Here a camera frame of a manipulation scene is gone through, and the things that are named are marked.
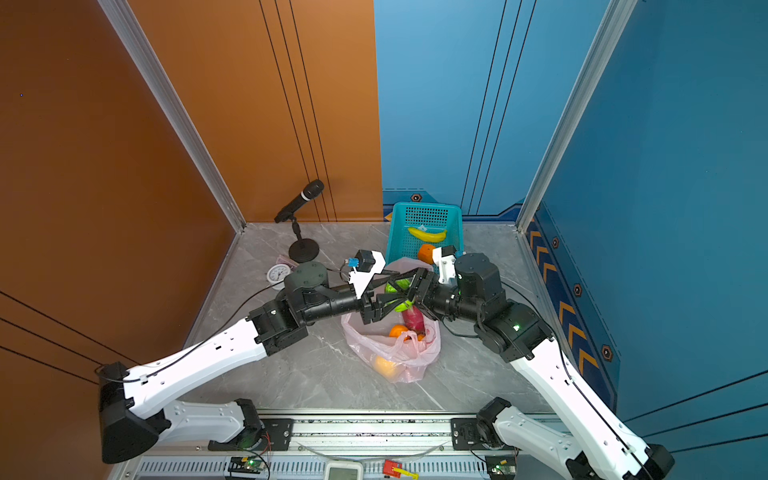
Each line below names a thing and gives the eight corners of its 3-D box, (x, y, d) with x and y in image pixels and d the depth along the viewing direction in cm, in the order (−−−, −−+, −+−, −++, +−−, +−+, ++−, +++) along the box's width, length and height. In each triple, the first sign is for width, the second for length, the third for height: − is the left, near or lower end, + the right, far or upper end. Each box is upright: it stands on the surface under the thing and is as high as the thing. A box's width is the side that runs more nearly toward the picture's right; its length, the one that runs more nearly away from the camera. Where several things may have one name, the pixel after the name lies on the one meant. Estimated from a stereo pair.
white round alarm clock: (266, 289, 102) (262, 284, 100) (273, 269, 108) (269, 263, 105) (286, 289, 102) (283, 284, 100) (292, 269, 108) (289, 263, 105)
